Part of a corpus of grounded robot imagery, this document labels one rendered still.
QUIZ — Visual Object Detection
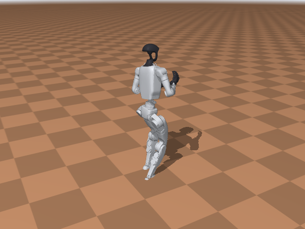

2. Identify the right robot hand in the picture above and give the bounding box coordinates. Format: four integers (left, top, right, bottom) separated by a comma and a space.
170, 71, 180, 85

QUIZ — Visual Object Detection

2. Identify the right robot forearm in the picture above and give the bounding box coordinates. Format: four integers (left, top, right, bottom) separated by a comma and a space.
170, 83, 176, 94

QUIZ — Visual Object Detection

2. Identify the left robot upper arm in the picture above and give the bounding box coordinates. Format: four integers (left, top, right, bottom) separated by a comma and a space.
132, 67, 140, 94

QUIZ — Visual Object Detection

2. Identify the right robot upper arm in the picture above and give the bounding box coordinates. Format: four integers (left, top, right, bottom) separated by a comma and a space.
154, 67, 173, 97

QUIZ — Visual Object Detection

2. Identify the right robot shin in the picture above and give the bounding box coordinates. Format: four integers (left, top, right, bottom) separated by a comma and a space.
147, 145, 166, 179

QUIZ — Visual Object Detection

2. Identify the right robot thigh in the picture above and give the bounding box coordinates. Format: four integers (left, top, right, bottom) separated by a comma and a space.
151, 114, 168, 152

